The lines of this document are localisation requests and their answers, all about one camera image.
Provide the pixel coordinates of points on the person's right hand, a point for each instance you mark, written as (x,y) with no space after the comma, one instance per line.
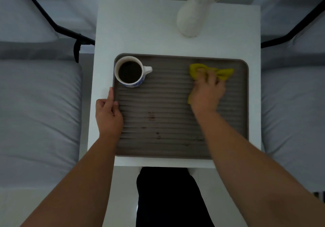
(207,96)

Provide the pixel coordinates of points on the person's left hand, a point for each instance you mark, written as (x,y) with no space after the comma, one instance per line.
(109,119)

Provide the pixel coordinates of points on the person's right fingers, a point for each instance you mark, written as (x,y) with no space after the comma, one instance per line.
(210,77)

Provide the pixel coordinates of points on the person's left thumb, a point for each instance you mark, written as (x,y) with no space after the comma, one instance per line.
(115,107)

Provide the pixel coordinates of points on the yellow cleaning cloth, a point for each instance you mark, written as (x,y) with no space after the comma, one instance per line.
(200,72)

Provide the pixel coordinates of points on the grey ribbed tray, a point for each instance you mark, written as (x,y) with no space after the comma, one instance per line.
(177,112)

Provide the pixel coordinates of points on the person's right forearm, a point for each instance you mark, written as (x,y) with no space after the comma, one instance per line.
(256,173)

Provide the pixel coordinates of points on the person's left forearm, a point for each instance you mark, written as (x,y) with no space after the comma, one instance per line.
(76,183)

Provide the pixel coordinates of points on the white blue patterned mug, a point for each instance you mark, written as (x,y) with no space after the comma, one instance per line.
(130,72)

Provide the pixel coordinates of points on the white ceramic vase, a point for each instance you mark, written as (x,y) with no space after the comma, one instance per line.
(195,11)

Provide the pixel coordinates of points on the white side table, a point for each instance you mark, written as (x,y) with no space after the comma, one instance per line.
(152,31)

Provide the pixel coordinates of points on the grey cushioned chair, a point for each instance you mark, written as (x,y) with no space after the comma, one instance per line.
(35,107)
(294,112)

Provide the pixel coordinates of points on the person's black trousers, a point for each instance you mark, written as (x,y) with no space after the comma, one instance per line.
(170,199)

